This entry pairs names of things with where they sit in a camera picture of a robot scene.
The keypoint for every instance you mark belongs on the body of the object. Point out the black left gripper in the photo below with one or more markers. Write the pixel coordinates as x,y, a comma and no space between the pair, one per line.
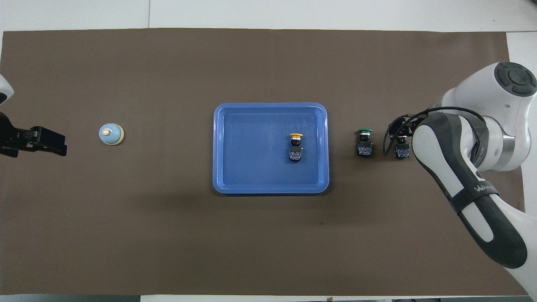
12,134

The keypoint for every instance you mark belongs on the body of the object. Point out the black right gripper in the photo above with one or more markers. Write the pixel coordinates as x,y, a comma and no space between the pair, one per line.
405,126

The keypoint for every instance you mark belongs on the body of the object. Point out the red mushroom push button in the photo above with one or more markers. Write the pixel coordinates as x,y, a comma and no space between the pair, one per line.
402,152

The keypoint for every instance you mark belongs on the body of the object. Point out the green mushroom push button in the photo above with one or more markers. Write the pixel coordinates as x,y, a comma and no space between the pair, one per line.
365,149

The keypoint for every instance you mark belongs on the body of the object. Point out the yellow mushroom push button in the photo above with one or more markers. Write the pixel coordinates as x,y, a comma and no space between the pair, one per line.
295,155

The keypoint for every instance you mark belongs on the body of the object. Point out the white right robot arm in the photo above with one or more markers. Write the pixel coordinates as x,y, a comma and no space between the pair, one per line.
461,167

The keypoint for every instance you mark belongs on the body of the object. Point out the light blue desk bell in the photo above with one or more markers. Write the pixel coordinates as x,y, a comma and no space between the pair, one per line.
110,135

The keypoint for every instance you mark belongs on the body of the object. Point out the blue plastic tray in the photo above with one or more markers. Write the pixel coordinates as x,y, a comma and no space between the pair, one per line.
251,159

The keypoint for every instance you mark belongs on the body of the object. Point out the brown table mat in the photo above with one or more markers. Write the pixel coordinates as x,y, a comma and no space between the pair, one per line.
168,235

